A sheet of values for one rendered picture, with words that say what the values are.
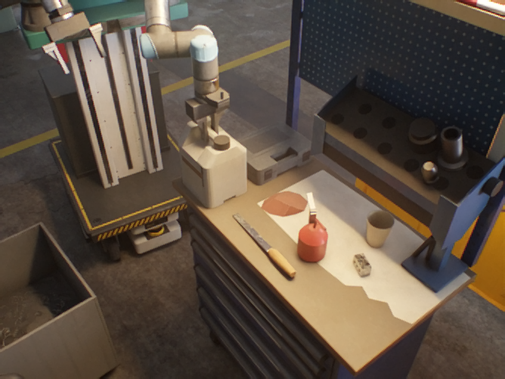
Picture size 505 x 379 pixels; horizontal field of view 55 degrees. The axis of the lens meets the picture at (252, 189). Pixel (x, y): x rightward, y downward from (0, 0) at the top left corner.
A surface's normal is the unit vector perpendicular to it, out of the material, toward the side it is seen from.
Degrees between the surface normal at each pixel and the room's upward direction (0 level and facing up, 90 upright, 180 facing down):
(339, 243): 0
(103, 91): 90
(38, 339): 90
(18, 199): 0
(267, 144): 0
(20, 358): 90
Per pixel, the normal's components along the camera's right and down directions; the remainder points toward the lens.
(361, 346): 0.00, -0.75
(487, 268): -0.76, 0.43
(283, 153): 0.60, 0.53
